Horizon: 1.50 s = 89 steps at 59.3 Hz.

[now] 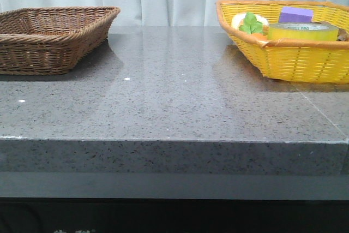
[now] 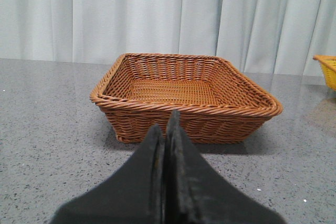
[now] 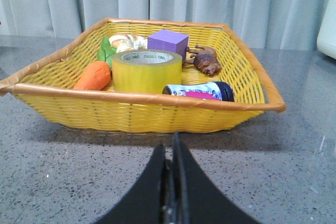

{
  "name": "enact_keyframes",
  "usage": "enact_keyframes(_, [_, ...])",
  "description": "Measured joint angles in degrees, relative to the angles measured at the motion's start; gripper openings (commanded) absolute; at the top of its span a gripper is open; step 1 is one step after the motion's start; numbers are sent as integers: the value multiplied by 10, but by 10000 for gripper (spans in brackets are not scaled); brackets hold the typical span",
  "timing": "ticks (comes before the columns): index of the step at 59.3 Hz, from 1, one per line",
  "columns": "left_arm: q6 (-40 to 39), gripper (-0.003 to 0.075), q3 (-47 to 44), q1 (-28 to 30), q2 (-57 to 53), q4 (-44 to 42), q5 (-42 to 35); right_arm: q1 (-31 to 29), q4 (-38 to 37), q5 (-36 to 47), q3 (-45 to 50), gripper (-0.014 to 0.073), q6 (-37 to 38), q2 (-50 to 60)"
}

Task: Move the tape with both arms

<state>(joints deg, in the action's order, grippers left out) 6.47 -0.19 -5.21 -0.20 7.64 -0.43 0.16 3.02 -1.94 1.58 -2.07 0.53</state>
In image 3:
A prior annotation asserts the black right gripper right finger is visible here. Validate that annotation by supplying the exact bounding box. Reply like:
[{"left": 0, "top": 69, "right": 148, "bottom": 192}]
[{"left": 172, "top": 133, "right": 259, "bottom": 223}]

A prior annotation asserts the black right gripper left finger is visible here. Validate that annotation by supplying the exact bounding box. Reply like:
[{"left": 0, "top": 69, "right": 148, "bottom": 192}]
[{"left": 97, "top": 144, "right": 165, "bottom": 223}]

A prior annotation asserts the yellow tape roll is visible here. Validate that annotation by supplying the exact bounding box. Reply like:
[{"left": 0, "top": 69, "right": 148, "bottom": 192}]
[{"left": 112, "top": 50, "right": 182, "bottom": 94}]

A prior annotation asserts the small labelled black-capped bottle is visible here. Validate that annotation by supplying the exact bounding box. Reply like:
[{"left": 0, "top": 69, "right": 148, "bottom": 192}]
[{"left": 162, "top": 81, "right": 235, "bottom": 102}]

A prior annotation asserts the orange toy carrot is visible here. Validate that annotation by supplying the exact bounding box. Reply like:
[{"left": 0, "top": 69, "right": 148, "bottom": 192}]
[{"left": 73, "top": 36, "right": 117, "bottom": 90}]

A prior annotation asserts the brown toy animal figure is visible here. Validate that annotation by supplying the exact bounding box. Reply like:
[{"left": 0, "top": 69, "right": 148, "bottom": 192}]
[{"left": 183, "top": 44, "right": 222, "bottom": 76}]

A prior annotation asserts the yellow woven basket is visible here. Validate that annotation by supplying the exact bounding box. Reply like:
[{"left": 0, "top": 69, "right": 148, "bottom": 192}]
[{"left": 1, "top": 18, "right": 286, "bottom": 133}]

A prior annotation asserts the toy bread roll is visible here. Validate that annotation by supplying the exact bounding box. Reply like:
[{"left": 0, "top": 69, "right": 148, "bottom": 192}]
[{"left": 109, "top": 33, "right": 148, "bottom": 53}]

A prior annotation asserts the purple foam cube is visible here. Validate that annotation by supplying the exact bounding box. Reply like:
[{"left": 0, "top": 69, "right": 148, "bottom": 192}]
[{"left": 147, "top": 30, "right": 189, "bottom": 60}]

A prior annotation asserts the grey curtain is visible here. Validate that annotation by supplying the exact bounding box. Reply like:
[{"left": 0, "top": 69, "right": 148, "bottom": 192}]
[{"left": 1, "top": 0, "right": 328, "bottom": 50}]

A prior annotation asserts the white appliance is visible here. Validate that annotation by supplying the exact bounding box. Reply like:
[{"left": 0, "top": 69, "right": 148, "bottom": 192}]
[{"left": 317, "top": 0, "right": 336, "bottom": 59}]

